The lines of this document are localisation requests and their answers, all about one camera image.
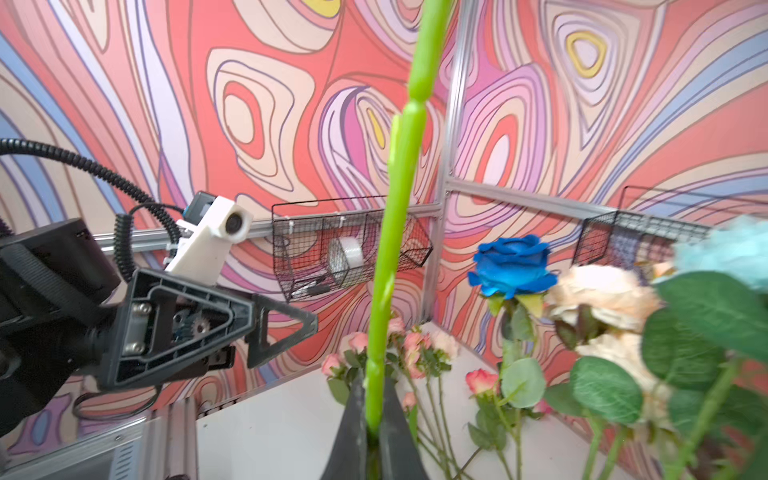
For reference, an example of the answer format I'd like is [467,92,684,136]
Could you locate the light blue flower stem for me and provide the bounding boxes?
[641,216,767,479]

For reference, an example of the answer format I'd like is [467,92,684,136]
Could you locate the white tape roll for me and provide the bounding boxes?
[327,237,365,289]

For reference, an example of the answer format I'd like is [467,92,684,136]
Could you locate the black wire basket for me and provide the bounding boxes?
[271,194,434,303]
[572,180,767,270]

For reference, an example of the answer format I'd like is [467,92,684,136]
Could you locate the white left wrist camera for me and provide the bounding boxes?
[164,191,253,286]

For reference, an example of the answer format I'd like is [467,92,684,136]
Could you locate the blue artificial rose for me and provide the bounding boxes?
[468,235,557,409]

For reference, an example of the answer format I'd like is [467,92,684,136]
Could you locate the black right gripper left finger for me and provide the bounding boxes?
[320,379,368,480]

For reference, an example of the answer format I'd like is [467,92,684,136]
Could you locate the cream artificial flower stem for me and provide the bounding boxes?
[546,265,672,479]

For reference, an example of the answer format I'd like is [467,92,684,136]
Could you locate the left black wire basket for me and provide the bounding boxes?
[271,194,434,303]

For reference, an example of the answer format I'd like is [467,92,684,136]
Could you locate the back black wire basket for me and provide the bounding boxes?
[572,180,767,270]

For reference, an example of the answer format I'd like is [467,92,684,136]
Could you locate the black marker pen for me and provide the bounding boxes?
[290,283,332,300]

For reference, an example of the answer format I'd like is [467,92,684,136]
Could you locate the pink artificial rose stem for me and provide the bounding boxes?
[364,1,452,439]

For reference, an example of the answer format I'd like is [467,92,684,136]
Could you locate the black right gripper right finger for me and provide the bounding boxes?
[379,378,428,480]

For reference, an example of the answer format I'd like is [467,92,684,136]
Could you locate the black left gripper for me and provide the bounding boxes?
[96,269,319,390]

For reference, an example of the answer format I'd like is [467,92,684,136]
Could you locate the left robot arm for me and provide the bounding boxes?
[1,138,318,433]

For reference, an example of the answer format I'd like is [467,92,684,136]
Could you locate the pile of artificial flowers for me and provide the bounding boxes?
[321,318,545,479]

